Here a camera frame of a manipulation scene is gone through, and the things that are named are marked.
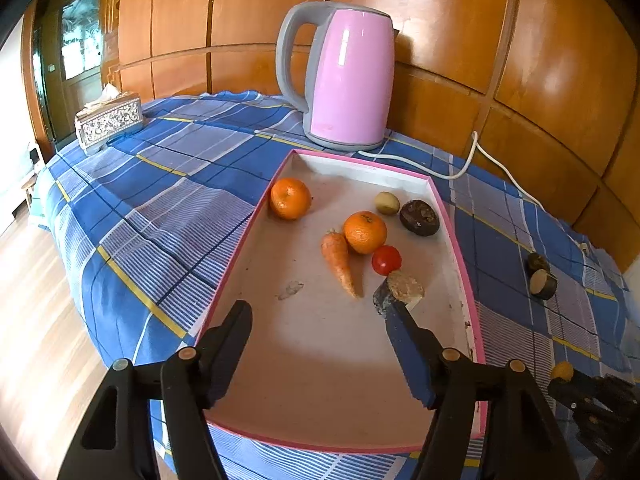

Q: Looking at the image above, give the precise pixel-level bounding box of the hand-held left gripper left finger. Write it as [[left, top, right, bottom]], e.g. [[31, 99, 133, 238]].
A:
[[56, 300, 254, 480]]

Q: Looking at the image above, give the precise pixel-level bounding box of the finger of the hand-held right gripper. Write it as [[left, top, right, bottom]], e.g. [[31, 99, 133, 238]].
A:
[[572, 406, 620, 457], [547, 371, 607, 413]]

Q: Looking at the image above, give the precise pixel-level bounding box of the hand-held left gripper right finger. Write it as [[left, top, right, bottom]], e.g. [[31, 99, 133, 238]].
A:
[[384, 300, 581, 480]]

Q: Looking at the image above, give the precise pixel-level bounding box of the dark cut root chunk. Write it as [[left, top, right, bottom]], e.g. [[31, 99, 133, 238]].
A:
[[372, 271, 425, 318], [529, 269, 558, 301], [526, 252, 551, 278]]

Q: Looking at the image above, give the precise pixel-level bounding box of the pink-edged white box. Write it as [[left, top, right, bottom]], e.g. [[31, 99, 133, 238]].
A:
[[192, 148, 488, 456]]

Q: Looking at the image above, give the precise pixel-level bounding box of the red tomato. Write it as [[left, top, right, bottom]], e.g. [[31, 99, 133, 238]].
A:
[[371, 245, 402, 277]]

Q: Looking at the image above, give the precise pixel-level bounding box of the carrot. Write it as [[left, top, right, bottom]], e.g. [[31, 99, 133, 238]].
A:
[[320, 230, 360, 300]]

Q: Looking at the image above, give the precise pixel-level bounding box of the orange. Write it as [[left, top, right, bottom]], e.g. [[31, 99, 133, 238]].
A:
[[343, 211, 388, 255], [270, 178, 312, 221]]

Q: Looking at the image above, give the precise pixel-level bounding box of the dark brown round root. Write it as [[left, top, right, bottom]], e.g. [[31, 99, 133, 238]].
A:
[[399, 200, 440, 236]]

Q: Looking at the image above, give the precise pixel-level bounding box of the small yellow-green potato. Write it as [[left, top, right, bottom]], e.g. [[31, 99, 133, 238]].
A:
[[375, 191, 401, 216]]

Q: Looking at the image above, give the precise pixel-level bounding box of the blue plaid tablecloth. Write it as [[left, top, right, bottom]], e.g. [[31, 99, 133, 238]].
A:
[[30, 91, 632, 480]]

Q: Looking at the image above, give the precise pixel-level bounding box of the patterned silver tissue box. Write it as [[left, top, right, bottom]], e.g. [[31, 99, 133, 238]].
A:
[[74, 82, 145, 157]]

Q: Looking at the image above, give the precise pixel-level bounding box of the pink electric kettle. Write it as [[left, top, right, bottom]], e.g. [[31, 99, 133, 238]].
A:
[[275, 1, 396, 152]]

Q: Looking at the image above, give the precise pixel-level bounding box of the dark wooden glass door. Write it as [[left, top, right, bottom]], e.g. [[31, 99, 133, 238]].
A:
[[32, 0, 118, 146]]

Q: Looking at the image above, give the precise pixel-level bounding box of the white power cable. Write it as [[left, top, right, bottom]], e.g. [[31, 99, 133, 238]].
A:
[[357, 131, 591, 253]]

